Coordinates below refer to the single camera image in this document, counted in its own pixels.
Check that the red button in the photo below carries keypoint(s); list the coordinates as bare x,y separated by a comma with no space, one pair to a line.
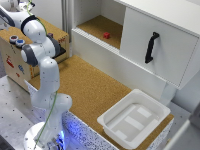
13,39

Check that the blue button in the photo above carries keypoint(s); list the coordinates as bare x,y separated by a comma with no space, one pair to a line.
20,42

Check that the wooden drawer box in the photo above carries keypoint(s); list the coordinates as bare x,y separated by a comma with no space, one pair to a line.
10,68

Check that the purple block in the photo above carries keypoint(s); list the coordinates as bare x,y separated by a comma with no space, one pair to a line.
50,35

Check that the pink block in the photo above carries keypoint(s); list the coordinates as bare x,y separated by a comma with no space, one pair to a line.
106,35

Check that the white cabinet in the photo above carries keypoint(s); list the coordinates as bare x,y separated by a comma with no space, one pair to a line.
100,56

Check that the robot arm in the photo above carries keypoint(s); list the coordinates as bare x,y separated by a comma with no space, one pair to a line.
48,83

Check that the white sliding door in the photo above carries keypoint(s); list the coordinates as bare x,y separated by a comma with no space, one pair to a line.
166,53

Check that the white plastic box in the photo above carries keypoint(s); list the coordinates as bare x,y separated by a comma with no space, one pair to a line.
133,121

